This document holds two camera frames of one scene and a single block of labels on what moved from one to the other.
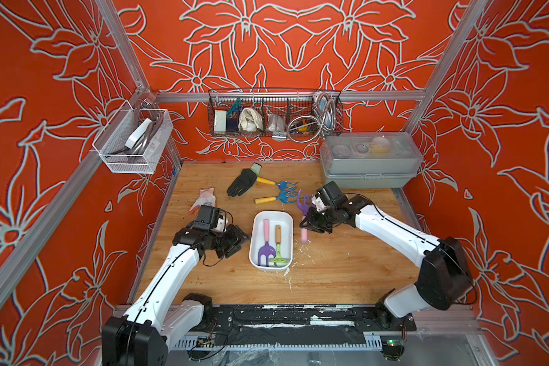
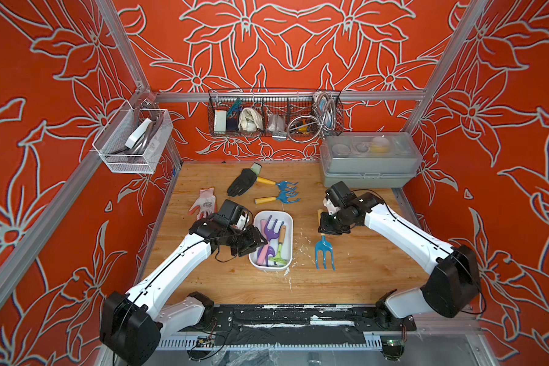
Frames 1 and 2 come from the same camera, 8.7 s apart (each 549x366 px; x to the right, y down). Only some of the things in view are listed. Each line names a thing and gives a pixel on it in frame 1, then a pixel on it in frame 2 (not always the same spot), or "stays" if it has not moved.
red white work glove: (206, 198) stays
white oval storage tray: (271, 241) stays
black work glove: (245, 181) stays
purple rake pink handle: (304, 210) → (270, 251)
